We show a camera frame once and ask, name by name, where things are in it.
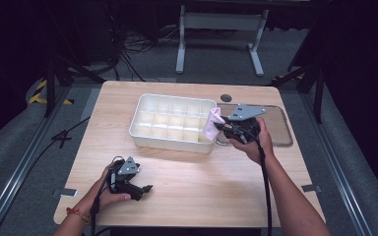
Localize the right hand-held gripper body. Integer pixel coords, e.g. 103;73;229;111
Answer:
221;103;268;146

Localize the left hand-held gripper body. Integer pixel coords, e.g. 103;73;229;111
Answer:
107;155;146;202

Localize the pink sock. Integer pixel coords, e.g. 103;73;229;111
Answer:
201;106;227;143

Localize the white divided storage box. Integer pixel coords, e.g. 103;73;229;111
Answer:
128;92;219;154

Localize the person's right hand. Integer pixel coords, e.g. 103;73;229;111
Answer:
228;116;276;166

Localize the person's left hand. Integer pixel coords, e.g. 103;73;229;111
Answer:
78;166;133;215

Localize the transparent flat lid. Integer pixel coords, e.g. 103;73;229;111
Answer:
215;103;294;148

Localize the grey tape piece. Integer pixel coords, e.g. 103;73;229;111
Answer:
300;184;323;194
52;188;79;199

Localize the black tripod stand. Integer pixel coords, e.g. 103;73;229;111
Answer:
265;62;326;125
43;55;107;119

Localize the yellow black striped tape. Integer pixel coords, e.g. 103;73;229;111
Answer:
28;79;76;106

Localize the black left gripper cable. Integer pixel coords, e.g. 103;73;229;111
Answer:
90;155;126;236

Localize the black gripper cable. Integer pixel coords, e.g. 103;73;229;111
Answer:
232;121;274;236
90;155;126;236

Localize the red bracelet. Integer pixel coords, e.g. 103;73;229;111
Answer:
66;206;93;224

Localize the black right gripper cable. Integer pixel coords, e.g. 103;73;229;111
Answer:
232;121;274;236

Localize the black floor cable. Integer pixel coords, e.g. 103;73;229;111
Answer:
0;115;92;236

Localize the grey metal table frame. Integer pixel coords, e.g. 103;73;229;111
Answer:
175;4;270;78

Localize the aluminium floor rail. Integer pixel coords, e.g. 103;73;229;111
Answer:
299;92;373;236
0;86;73;236

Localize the bundle of black floor cables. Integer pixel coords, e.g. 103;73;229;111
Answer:
88;3;181;83

